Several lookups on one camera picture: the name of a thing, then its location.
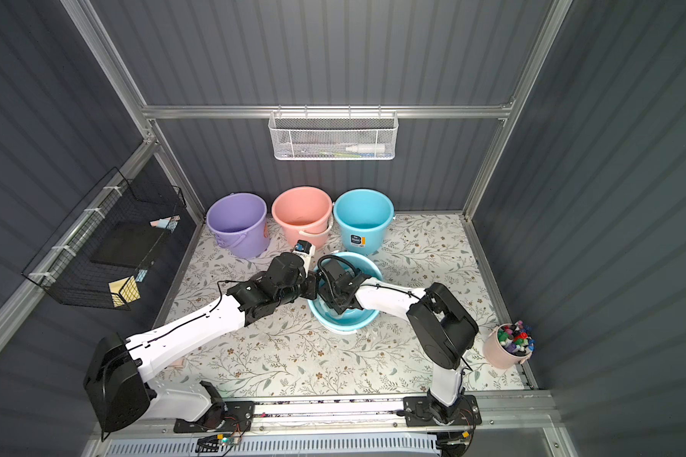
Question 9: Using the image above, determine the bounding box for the teal plastic bucket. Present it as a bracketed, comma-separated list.
[308, 251, 384, 335]
[333, 189, 394, 255]

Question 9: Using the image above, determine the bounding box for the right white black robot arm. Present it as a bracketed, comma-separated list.
[306, 254, 479, 417]

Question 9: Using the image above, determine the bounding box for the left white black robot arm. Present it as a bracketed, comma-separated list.
[83, 241, 316, 435]

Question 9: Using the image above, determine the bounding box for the pink plastic bucket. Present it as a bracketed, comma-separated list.
[272, 187, 333, 251]

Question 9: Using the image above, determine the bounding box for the purple plastic bucket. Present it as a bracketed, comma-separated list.
[206, 193, 271, 259]

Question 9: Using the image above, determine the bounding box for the white bottle in basket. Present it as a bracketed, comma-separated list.
[346, 144, 386, 156]

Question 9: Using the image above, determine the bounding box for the yellow sticky note pad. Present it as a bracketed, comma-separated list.
[109, 276, 141, 308]

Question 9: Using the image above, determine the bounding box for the pink cup of markers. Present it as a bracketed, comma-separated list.
[482, 321, 535, 369]

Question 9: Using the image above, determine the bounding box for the white wire mesh basket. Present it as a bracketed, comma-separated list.
[268, 112, 399, 161]

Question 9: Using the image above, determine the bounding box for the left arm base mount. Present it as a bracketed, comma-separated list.
[173, 401, 255, 433]

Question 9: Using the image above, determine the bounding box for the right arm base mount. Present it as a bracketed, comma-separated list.
[396, 394, 482, 428]

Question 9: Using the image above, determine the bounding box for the black wire wall basket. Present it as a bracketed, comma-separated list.
[22, 169, 186, 310]

